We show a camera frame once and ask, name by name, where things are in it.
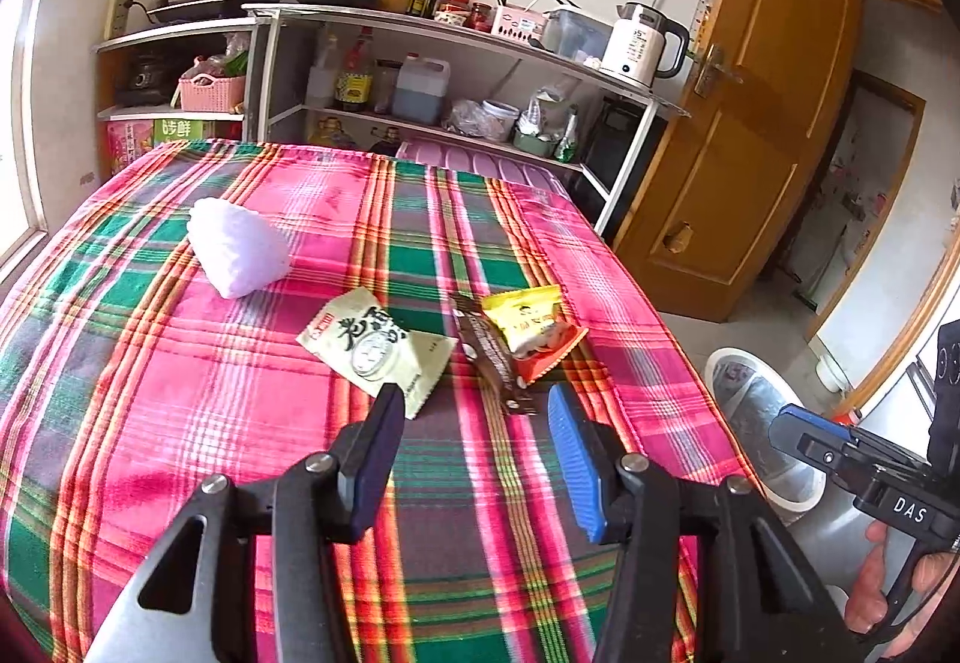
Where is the white trash bin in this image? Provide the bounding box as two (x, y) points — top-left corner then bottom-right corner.
(703, 348), (827, 525)

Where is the person's right hand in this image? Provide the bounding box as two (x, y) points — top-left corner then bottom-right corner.
(842, 518), (960, 660)

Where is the white green snack packet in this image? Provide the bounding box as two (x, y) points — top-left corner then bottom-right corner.
(298, 287), (457, 419)

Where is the orange yellow snack packet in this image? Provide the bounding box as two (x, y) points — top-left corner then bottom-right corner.
(480, 284), (587, 385)

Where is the brown stick sachet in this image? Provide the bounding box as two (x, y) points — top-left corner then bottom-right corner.
(449, 292), (537, 416)

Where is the plaid pink green tablecloth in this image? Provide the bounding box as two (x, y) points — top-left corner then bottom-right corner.
(2, 142), (750, 661)

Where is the white crumpled tissue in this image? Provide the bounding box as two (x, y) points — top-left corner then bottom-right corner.
(187, 198), (291, 299)

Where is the pink lid storage box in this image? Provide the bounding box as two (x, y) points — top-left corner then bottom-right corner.
(395, 140), (566, 193)

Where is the soy sauce bottle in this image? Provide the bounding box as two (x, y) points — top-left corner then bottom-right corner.
(334, 28), (374, 112)

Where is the white oil jug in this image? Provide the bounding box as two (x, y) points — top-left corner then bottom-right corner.
(391, 53), (451, 125)

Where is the wooden door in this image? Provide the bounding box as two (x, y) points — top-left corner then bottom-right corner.
(615, 0), (864, 322)

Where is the white metal shelf unit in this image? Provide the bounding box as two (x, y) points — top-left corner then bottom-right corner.
(93, 3), (686, 232)

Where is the pink woven basket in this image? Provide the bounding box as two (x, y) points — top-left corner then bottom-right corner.
(179, 73), (245, 114)

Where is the white electric kettle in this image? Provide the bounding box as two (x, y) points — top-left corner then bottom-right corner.
(601, 2), (690, 88)

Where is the clear plastic container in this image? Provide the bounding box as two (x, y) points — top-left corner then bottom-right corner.
(540, 7), (613, 64)

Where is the pink utensil holder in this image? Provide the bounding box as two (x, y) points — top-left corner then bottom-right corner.
(491, 5), (547, 44)

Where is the black induction cooker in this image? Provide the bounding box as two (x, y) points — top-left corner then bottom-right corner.
(146, 0), (280, 25)

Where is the black camera box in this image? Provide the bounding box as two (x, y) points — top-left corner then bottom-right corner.
(928, 320), (960, 479)

